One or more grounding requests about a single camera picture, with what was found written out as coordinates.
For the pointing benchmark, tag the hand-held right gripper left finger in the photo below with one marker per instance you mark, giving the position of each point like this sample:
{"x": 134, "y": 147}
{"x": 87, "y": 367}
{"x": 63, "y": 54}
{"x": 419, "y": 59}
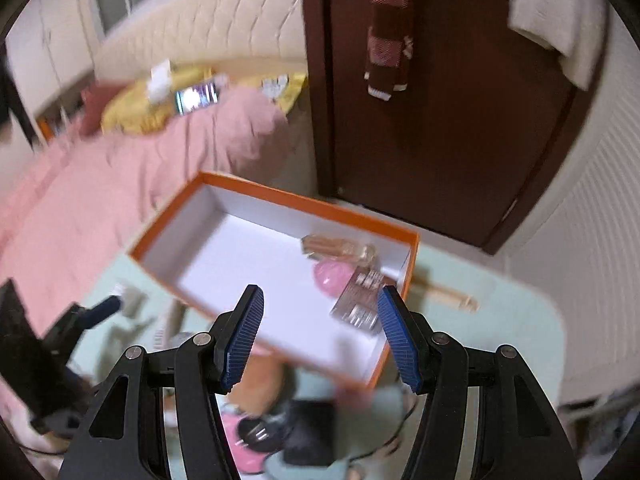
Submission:
{"x": 242, "y": 340}

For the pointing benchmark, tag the brown plush bun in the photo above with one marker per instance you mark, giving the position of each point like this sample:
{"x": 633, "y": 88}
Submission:
{"x": 260, "y": 380}

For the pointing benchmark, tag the white louvered door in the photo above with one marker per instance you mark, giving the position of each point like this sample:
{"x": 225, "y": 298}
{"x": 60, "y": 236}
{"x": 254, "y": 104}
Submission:
{"x": 590, "y": 235}

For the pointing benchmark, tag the dark red pillow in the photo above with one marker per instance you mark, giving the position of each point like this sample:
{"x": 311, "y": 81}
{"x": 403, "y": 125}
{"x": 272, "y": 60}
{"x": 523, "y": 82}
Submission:
{"x": 97, "y": 107}

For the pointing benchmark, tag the gold perfume bottle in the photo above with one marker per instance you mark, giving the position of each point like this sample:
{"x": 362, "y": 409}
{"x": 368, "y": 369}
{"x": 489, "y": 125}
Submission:
{"x": 340, "y": 250}

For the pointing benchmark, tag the pink blanket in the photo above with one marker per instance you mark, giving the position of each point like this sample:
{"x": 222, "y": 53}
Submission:
{"x": 125, "y": 185}

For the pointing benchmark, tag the clear ribbed bottle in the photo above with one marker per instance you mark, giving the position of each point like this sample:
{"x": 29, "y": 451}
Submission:
{"x": 357, "y": 300}

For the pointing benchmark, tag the pink round object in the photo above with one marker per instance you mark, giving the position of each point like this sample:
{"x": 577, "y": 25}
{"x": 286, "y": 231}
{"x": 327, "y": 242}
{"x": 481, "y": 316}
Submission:
{"x": 330, "y": 277}

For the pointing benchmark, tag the cream tufted headboard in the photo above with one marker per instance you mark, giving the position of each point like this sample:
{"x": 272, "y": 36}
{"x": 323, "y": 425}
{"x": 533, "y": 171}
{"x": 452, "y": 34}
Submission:
{"x": 215, "y": 15}

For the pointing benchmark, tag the black pouch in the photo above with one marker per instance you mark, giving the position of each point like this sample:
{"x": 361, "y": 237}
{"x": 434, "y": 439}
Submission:
{"x": 312, "y": 432}

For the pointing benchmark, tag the white knit sweater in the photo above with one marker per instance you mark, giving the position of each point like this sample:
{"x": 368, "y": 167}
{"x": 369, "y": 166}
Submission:
{"x": 560, "y": 15}

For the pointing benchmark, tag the maroon striped scarf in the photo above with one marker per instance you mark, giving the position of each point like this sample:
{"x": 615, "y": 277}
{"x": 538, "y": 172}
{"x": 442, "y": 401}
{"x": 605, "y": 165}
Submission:
{"x": 387, "y": 35}

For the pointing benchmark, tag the white cabinet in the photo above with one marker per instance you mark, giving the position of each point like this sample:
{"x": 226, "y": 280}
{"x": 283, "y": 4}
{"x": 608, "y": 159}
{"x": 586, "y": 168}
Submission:
{"x": 50, "y": 35}

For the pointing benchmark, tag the dark brown wooden door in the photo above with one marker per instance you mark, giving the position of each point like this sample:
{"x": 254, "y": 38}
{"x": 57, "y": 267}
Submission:
{"x": 450, "y": 135}

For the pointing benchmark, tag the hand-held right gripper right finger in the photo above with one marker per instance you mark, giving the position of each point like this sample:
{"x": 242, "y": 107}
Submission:
{"x": 400, "y": 340}

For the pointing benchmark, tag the beige wooden stick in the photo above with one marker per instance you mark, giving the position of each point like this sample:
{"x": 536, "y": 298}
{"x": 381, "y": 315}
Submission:
{"x": 452, "y": 297}

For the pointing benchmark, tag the smartphone with lit screen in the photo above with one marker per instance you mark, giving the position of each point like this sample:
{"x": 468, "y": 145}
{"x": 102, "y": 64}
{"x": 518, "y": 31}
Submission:
{"x": 197, "y": 97}

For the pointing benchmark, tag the orange cardboard box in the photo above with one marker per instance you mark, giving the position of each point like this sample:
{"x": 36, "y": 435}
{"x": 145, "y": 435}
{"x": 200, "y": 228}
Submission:
{"x": 240, "y": 245}

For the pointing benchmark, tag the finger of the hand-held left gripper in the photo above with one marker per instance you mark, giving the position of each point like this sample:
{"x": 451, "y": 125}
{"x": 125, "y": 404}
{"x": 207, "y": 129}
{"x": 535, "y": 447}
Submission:
{"x": 102, "y": 310}

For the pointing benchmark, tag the mint green desktop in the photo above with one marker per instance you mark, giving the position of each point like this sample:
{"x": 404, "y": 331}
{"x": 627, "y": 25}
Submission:
{"x": 500, "y": 340}

